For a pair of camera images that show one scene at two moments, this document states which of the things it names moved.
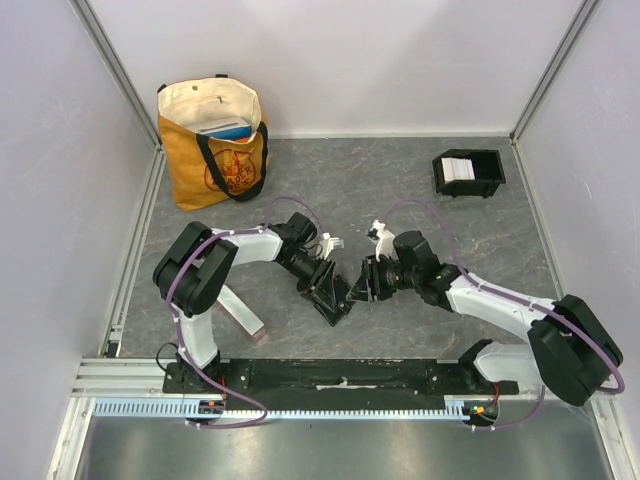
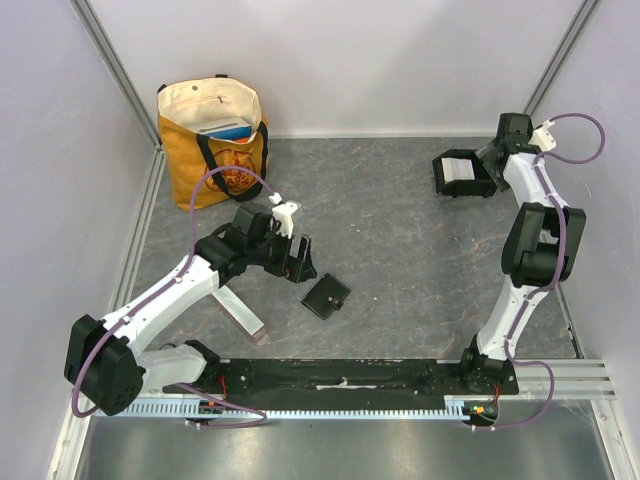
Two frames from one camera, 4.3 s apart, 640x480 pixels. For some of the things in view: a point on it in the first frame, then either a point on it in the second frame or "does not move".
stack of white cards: [457, 169] does not move
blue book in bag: [228, 128] does not move
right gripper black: [375, 279] → [485, 170]
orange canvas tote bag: [214, 138] does not move
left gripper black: [321, 280] → [298, 269]
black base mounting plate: [331, 381] does not move
